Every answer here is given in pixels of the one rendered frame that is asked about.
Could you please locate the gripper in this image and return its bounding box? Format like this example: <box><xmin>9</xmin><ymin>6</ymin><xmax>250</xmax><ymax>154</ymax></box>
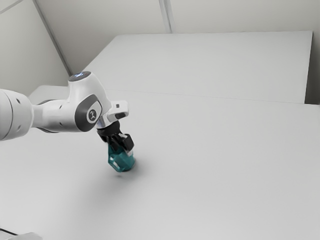
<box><xmin>96</xmin><ymin>122</ymin><xmax>135</xmax><ymax>153</ymax></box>

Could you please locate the teal faceted mug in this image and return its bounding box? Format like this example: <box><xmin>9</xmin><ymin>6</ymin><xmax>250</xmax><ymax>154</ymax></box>
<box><xmin>107</xmin><ymin>144</ymin><xmax>137</xmax><ymax>174</ymax></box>

